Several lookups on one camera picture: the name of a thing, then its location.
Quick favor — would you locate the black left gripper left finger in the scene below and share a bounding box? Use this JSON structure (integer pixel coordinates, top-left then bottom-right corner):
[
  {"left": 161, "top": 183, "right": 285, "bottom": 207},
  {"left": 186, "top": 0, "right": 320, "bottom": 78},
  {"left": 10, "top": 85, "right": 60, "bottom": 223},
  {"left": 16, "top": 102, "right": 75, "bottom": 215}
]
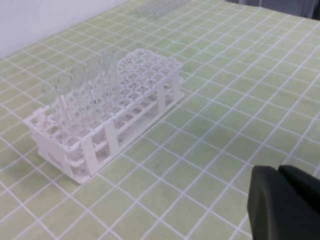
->
[{"left": 247, "top": 165, "right": 320, "bottom": 240}]

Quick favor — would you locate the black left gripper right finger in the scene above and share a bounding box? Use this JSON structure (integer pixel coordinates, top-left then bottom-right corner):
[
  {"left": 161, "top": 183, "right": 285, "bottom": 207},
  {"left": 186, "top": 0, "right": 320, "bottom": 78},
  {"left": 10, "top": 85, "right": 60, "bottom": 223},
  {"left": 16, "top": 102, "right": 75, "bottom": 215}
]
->
[{"left": 277, "top": 165, "right": 320, "bottom": 218}]

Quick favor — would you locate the clear glass test tube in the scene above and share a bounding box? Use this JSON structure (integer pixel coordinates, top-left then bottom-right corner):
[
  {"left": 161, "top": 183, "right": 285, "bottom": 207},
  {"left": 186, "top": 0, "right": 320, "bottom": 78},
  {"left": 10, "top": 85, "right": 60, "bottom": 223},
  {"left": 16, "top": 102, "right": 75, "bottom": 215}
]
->
[{"left": 102, "top": 50, "right": 119, "bottom": 115}]

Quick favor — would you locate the green grid tablecloth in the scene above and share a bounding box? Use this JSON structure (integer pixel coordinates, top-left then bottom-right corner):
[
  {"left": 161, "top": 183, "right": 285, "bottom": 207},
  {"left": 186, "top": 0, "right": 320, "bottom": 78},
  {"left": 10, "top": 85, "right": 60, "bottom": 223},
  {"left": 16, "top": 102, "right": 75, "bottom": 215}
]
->
[{"left": 0, "top": 0, "right": 320, "bottom": 240}]

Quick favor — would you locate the white plastic test tube rack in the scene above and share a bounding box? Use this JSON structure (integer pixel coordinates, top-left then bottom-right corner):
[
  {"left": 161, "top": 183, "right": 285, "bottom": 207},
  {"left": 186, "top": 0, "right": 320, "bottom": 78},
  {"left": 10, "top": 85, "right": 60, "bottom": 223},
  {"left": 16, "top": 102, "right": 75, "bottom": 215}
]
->
[{"left": 24, "top": 48, "right": 184, "bottom": 184}]

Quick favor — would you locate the glass test tube on cloth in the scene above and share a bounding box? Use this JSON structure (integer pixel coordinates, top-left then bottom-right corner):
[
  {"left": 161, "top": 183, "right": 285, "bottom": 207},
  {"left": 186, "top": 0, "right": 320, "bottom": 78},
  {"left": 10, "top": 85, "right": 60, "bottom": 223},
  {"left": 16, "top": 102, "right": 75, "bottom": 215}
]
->
[
  {"left": 150, "top": 0, "right": 190, "bottom": 20},
  {"left": 134, "top": 0, "right": 171, "bottom": 17}
]

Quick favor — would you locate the glass test tube in rack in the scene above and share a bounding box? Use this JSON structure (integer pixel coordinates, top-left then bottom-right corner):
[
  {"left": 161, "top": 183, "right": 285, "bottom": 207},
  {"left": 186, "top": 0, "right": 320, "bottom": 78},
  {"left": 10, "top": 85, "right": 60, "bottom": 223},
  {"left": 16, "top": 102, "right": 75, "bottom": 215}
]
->
[
  {"left": 57, "top": 75, "right": 76, "bottom": 140},
  {"left": 71, "top": 66, "right": 90, "bottom": 137},
  {"left": 42, "top": 84, "right": 63, "bottom": 131},
  {"left": 86, "top": 59, "right": 103, "bottom": 126}
]

